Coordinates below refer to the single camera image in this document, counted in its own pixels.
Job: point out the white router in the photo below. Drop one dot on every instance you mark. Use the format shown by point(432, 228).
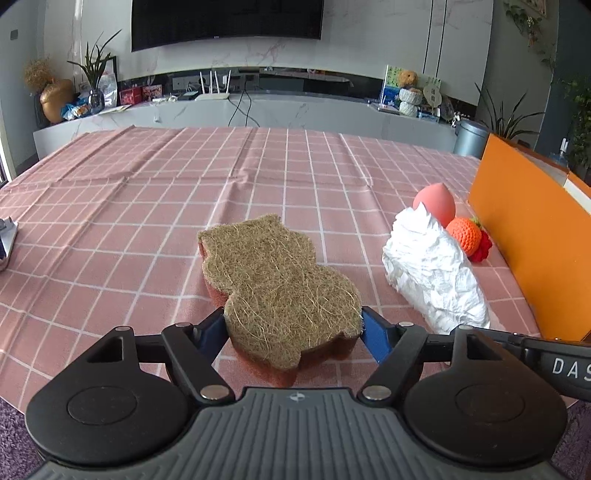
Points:
point(211, 96)

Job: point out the orange box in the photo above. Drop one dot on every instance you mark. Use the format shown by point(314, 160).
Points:
point(521, 230)

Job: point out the brown scouring sponge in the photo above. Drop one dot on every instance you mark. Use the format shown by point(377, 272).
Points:
point(277, 295)

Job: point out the blue water bottle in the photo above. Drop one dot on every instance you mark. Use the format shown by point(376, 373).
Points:
point(561, 157)

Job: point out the grey trash can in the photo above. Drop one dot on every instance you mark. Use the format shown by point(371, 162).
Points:
point(468, 138)

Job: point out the long-leaf potted plant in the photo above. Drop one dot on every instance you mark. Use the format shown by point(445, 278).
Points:
point(503, 124)

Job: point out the red box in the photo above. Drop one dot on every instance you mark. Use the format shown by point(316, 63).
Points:
point(130, 96)
point(151, 92)

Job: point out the green picture calendar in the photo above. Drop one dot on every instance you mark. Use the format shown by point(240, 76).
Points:
point(390, 85)

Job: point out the pink makeup sponge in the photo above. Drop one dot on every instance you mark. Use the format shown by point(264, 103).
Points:
point(436, 203)

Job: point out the white woven basket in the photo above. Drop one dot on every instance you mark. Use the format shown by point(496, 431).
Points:
point(409, 109)
point(410, 95)

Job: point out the white marble cabinet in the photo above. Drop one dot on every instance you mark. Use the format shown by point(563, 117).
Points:
point(323, 115)

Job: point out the orange crochet strawberry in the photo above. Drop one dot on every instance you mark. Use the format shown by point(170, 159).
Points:
point(464, 235)

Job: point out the golden vase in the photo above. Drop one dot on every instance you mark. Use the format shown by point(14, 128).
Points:
point(56, 104)

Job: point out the white crumpled tissue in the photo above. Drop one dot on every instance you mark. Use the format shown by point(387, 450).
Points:
point(429, 267)

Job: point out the leafy green plant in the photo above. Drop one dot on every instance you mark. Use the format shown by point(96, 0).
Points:
point(579, 106)

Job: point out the brown teddy bear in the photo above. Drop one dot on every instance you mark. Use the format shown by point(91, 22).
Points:
point(407, 78)

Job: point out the red crochet strawberry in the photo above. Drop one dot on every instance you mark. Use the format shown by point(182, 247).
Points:
point(484, 247)

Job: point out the yellow foil bag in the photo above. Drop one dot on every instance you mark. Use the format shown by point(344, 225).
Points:
point(7, 244)

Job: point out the black television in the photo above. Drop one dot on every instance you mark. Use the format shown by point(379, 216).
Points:
point(226, 21)

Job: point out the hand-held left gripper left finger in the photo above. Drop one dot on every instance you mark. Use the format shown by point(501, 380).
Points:
point(213, 332)

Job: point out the green plant in glass vase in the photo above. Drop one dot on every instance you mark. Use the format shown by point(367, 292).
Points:
point(95, 99)

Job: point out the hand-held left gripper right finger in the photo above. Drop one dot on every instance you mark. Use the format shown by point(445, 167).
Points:
point(376, 339)

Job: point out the dried grass bunch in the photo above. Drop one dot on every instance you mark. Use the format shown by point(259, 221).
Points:
point(37, 74)

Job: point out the round hand fan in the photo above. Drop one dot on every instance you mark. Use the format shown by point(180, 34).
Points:
point(432, 92)

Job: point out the blue snack bag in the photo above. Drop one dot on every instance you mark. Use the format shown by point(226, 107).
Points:
point(76, 110)

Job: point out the hanging ivy plant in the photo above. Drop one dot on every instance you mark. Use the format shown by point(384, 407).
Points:
point(526, 18)

